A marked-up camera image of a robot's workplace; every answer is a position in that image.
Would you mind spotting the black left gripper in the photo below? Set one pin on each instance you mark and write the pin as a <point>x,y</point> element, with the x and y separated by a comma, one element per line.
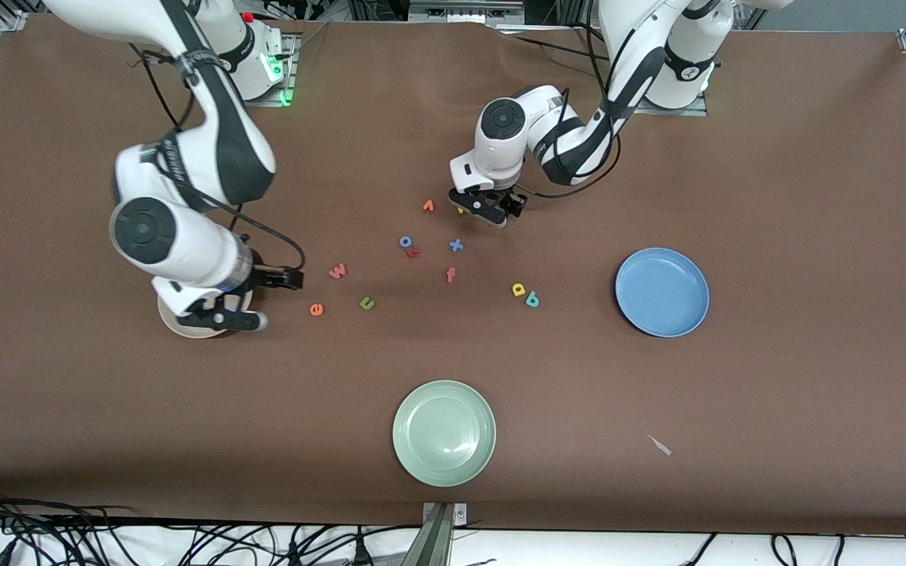
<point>513,201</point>

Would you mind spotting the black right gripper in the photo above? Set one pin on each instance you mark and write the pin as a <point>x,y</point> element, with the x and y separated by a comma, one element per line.
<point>270,277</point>

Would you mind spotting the pink foam letter w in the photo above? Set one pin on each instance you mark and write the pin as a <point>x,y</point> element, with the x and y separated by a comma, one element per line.
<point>337,272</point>

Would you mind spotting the green foam letter u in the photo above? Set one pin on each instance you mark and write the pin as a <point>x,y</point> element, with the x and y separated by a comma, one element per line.
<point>367,303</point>

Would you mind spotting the teal foam letter b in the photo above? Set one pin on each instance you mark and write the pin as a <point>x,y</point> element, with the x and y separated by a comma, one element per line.
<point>532,299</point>

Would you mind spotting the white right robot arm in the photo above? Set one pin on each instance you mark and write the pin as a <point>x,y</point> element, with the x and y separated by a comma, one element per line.
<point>185,244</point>

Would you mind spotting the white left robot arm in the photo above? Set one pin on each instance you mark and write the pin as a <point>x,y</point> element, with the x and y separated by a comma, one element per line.
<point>492,161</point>

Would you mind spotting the beige round plate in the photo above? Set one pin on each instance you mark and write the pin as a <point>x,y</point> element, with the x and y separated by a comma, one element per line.
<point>170,318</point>

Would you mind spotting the blue round plate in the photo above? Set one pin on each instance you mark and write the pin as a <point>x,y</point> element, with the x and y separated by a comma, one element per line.
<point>662,292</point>

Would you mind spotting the pale green round plate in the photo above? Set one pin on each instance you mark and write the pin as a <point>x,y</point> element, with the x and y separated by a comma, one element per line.
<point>443,433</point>

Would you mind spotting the brown table cover sheet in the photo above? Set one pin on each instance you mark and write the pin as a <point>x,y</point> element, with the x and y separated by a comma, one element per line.
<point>107,409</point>

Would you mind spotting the white paper scrap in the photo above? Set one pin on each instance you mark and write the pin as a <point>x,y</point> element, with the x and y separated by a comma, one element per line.
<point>660,445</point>

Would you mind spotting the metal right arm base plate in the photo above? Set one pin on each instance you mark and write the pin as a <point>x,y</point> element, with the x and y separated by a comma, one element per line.
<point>289,79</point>

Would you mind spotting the aluminium frame structure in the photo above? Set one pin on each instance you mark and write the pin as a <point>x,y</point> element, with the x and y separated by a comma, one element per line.
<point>461,11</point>

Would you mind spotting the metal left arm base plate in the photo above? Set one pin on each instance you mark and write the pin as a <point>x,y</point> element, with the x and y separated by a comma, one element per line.
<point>697,112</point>

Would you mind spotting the metal table edge bracket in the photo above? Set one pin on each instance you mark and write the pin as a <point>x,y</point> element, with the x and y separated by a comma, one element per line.
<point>437,538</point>

